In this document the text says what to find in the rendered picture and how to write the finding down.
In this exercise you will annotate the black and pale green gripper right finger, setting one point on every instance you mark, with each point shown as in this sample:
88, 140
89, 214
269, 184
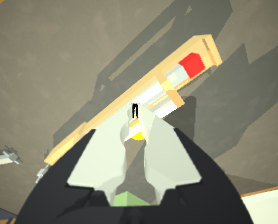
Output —
173, 160

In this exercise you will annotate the red cube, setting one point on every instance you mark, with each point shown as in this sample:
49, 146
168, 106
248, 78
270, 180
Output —
192, 64

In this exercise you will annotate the yellow disc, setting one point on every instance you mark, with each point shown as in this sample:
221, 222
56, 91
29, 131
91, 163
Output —
138, 136

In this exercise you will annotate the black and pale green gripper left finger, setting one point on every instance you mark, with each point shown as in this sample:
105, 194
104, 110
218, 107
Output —
96, 162

